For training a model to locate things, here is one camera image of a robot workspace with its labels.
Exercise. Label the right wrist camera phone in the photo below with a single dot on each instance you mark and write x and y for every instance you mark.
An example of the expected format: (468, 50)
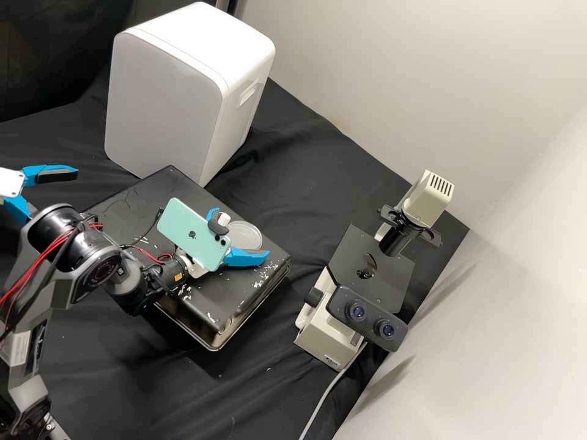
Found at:
(190, 231)

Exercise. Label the cream microscope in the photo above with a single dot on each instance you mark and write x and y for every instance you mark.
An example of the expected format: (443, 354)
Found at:
(330, 330)

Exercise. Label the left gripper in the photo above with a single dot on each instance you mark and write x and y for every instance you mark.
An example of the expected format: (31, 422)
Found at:
(10, 183)

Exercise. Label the petri dish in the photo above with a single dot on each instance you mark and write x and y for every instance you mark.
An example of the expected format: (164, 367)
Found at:
(247, 233)

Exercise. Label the black tray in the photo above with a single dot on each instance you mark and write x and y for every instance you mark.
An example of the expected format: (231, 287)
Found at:
(220, 302)

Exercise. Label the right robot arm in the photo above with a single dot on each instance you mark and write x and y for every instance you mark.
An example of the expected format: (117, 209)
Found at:
(69, 270)

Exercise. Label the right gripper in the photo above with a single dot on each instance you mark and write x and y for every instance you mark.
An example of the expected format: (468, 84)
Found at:
(192, 268)

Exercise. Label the white box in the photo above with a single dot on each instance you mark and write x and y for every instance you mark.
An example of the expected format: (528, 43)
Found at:
(174, 91)

